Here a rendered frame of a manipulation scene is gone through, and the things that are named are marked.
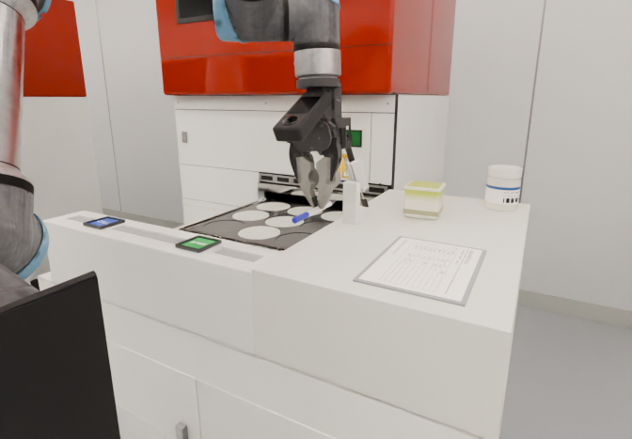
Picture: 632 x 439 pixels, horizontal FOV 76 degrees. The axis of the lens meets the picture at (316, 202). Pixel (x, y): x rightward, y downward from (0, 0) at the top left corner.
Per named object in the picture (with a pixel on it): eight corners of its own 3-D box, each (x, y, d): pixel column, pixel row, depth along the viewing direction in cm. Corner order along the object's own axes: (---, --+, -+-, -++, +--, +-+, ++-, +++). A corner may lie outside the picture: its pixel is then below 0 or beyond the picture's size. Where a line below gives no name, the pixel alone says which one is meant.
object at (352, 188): (351, 215, 87) (353, 153, 84) (368, 218, 86) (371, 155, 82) (339, 223, 82) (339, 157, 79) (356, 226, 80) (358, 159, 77)
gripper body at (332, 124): (353, 151, 71) (352, 80, 69) (331, 156, 64) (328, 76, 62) (314, 150, 75) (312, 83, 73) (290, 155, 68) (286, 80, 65)
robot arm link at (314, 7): (283, -15, 66) (334, -15, 68) (286, 55, 69) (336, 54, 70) (287, -33, 59) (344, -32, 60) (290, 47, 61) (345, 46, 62)
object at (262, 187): (260, 209, 137) (260, 181, 135) (386, 228, 117) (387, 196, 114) (258, 211, 136) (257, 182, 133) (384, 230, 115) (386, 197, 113)
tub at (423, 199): (409, 209, 93) (411, 180, 91) (443, 212, 90) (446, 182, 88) (402, 217, 86) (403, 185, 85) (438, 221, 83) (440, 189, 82)
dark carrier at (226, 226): (268, 200, 129) (268, 198, 129) (370, 215, 113) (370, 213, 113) (186, 230, 100) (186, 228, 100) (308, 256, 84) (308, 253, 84)
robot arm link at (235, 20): (207, -45, 56) (287, -44, 58) (216, 12, 67) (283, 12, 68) (209, 2, 54) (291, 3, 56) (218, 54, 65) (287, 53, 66)
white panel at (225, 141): (187, 202, 157) (179, 95, 147) (391, 236, 119) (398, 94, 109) (181, 204, 154) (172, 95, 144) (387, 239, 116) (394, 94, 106)
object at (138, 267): (92, 266, 97) (84, 210, 94) (287, 326, 72) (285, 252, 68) (52, 281, 89) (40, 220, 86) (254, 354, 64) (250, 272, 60)
